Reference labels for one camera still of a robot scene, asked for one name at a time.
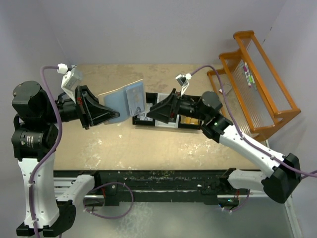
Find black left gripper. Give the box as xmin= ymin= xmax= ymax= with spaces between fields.
xmin=42 ymin=83 xmax=119 ymax=128

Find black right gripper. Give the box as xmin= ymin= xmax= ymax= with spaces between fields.
xmin=147 ymin=88 xmax=209 ymax=123

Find white credit card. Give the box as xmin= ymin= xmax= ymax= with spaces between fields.
xmin=126 ymin=84 xmax=146 ymax=117

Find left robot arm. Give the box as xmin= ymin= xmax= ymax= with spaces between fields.
xmin=11 ymin=81 xmax=119 ymax=238

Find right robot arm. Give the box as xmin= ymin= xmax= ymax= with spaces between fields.
xmin=147 ymin=89 xmax=302 ymax=203

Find white cards in bin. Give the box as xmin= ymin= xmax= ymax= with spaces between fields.
xmin=137 ymin=103 xmax=153 ymax=121

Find gold cards in bin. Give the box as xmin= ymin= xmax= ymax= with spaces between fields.
xmin=181 ymin=117 xmax=200 ymax=125

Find small grey red box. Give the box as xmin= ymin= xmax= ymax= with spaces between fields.
xmin=219 ymin=83 xmax=232 ymax=95

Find orange wooden rack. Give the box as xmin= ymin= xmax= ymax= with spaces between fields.
xmin=207 ymin=30 xmax=301 ymax=141

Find markers on rack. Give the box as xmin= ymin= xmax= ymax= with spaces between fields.
xmin=239 ymin=61 xmax=257 ymax=91

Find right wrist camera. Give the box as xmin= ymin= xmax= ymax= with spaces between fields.
xmin=175 ymin=73 xmax=192 ymax=96

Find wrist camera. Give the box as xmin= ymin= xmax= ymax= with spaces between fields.
xmin=175 ymin=73 xmax=192 ymax=96
xmin=57 ymin=63 xmax=83 ymax=102

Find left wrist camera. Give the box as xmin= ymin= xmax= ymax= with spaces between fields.
xmin=57 ymin=63 xmax=83 ymax=102

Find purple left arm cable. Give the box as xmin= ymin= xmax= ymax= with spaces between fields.
xmin=27 ymin=64 xmax=62 ymax=238

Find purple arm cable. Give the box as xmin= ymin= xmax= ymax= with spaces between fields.
xmin=27 ymin=64 xmax=62 ymax=238
xmin=190 ymin=64 xmax=317 ymax=178

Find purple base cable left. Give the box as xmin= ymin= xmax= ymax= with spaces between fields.
xmin=83 ymin=182 xmax=134 ymax=220

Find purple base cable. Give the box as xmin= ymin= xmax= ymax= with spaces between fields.
xmin=220 ymin=187 xmax=251 ymax=213
xmin=83 ymin=182 xmax=134 ymax=220

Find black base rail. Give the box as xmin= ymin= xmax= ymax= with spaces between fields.
xmin=53 ymin=168 xmax=248 ymax=207

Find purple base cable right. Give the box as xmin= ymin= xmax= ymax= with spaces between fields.
xmin=220 ymin=187 xmax=251 ymax=213

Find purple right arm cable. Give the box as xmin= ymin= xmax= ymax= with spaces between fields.
xmin=190 ymin=64 xmax=317 ymax=178

